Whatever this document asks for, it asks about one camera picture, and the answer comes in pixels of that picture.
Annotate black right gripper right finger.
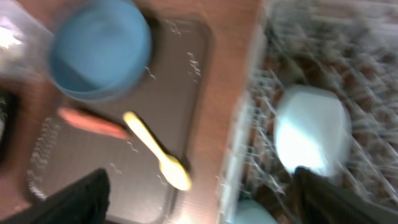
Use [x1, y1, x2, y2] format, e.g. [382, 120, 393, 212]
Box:
[292, 167, 397, 224]

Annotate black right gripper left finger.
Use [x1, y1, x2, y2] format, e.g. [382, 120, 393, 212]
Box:
[1, 168, 110, 224]

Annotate light blue plastic cup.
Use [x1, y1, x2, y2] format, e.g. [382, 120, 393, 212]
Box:
[231, 200, 278, 224]

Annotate pink plastic cup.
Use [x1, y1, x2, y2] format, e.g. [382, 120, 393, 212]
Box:
[274, 85, 352, 177]

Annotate black waste tray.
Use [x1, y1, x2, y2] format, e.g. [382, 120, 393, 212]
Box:
[1, 90, 19, 162]

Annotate grey dishwasher rack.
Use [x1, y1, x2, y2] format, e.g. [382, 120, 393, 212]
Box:
[218, 1, 397, 223]

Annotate dark brown serving tray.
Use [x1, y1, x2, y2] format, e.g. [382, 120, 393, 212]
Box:
[27, 17, 212, 223]

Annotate orange carrot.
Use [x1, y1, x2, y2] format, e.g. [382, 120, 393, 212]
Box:
[57, 107, 130, 140]

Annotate yellow plastic spoon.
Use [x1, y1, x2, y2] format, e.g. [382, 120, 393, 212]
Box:
[123, 111, 192, 191]

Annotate dark blue bowl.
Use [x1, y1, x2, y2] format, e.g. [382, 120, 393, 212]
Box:
[48, 0, 152, 102]

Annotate clear plastic container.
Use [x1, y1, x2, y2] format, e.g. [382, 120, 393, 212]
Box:
[1, 0, 53, 82]

